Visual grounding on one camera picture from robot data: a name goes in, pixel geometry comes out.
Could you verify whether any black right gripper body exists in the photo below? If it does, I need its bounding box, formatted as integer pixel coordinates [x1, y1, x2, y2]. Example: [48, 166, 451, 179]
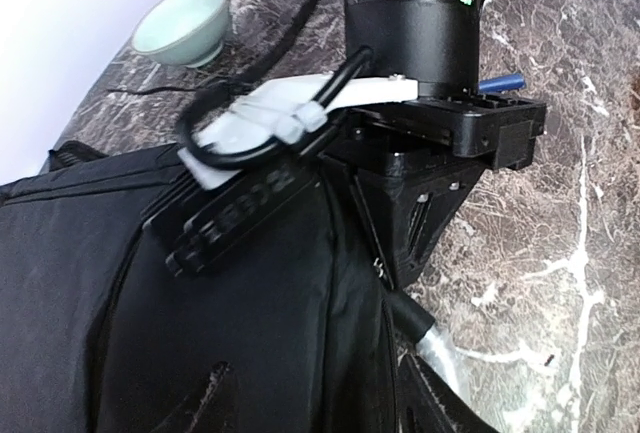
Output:
[319, 94, 547, 188]

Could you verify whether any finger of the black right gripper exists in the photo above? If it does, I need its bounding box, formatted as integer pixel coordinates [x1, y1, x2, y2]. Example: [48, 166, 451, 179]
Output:
[351, 162, 485, 290]

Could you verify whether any black student bag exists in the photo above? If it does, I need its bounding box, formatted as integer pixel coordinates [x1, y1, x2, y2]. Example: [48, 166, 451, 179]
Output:
[1, 145, 488, 432]

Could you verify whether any pale green ceramic bowl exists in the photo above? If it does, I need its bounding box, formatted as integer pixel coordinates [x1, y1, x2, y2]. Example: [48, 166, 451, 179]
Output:
[130, 0, 231, 68]

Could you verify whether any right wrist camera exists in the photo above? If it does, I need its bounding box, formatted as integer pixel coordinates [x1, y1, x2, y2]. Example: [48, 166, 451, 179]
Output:
[145, 74, 418, 276]

